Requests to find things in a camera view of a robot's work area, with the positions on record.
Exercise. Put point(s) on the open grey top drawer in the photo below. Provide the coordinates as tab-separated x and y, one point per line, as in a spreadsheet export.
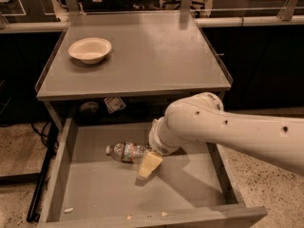
192	188

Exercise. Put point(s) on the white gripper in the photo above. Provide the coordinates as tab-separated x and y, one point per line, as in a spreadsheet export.
157	142

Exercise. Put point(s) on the white tag under counter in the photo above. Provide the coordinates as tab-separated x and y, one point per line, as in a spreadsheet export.
114	104

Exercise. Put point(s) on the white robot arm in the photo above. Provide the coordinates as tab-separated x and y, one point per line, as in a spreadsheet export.
201	118

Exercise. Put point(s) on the grey cabinet counter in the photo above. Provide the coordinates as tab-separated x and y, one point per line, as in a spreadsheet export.
153	53

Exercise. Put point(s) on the clear plastic water bottle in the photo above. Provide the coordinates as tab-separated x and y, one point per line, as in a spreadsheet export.
129	152

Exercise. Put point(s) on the white paper bowl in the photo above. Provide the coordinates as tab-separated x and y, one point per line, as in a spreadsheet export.
90	50

